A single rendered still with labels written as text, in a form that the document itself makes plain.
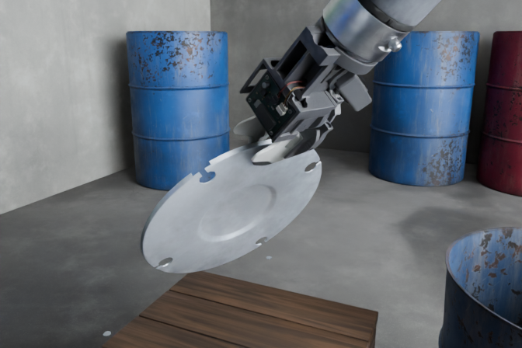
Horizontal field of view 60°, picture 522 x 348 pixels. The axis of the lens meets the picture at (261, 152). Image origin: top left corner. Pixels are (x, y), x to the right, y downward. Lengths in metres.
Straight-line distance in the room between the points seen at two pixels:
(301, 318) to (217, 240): 0.25
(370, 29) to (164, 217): 0.34
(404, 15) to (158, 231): 0.39
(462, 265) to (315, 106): 0.58
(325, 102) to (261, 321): 0.50
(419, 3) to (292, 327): 0.60
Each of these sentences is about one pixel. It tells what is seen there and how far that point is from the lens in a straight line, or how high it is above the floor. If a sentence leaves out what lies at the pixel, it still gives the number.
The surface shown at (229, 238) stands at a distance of 0.72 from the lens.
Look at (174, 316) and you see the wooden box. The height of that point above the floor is 0.35.
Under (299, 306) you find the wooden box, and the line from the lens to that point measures 0.91.
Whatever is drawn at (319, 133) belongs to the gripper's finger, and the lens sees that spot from 0.51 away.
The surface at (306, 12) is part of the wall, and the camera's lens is 3.58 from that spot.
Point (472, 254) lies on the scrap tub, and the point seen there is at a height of 0.44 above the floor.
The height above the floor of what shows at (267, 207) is 0.59.
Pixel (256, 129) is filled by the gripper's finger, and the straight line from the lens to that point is 0.56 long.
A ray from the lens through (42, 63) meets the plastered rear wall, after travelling 2.66.
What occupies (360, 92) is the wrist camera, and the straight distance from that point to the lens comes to 0.53.
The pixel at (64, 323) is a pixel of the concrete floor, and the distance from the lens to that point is 1.59.
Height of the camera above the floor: 0.84
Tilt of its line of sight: 14 degrees down
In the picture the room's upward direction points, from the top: straight up
